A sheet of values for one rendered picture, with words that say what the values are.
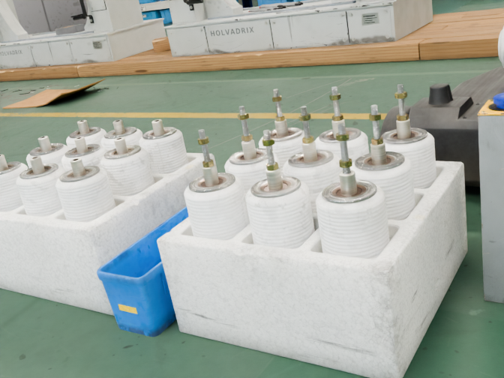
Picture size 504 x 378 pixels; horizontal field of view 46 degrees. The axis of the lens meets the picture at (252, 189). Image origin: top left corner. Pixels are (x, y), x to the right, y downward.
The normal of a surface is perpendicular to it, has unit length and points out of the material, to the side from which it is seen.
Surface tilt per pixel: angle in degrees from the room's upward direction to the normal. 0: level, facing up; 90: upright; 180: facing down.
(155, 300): 92
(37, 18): 90
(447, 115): 45
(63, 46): 90
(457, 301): 0
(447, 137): 90
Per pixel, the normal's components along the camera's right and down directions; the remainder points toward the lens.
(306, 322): -0.52, 0.40
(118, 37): 0.82, 0.07
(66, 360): -0.17, -0.92
